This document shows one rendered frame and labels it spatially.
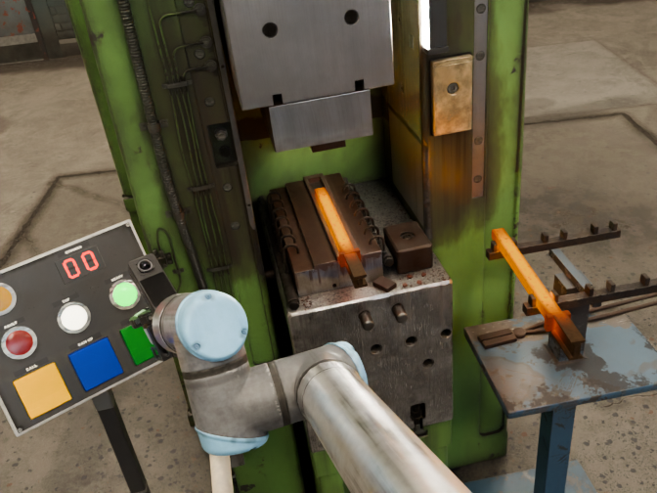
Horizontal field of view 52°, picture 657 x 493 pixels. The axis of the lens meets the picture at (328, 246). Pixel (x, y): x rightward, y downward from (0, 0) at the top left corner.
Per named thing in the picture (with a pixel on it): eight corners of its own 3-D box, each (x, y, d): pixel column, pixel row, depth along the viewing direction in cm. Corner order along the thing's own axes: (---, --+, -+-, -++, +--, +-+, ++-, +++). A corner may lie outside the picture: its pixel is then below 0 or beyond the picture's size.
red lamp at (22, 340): (35, 354, 118) (26, 336, 116) (8, 360, 118) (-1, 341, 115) (38, 343, 121) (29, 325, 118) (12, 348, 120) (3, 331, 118)
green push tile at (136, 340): (172, 347, 130) (156, 312, 129) (136, 366, 127) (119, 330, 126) (170, 347, 131) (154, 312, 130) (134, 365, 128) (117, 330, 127)
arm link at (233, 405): (289, 442, 88) (266, 352, 88) (203, 470, 86) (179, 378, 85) (280, 425, 97) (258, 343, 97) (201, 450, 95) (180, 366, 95)
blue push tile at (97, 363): (123, 372, 125) (107, 336, 125) (85, 392, 122) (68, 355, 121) (121, 371, 127) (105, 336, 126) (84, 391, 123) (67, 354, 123)
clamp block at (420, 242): (433, 268, 154) (433, 245, 151) (398, 275, 153) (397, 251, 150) (416, 242, 164) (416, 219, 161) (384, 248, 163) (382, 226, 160)
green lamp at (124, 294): (140, 305, 127) (134, 287, 125) (114, 310, 127) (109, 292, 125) (140, 295, 130) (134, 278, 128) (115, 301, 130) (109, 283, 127)
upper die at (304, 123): (372, 135, 134) (370, 89, 129) (275, 153, 131) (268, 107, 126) (329, 73, 169) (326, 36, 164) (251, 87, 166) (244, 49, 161)
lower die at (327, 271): (383, 279, 153) (381, 247, 148) (298, 296, 150) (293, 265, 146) (342, 197, 188) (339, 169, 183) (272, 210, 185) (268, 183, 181)
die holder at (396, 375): (454, 419, 174) (453, 280, 150) (311, 454, 169) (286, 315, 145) (391, 296, 220) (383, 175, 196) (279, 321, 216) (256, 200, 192)
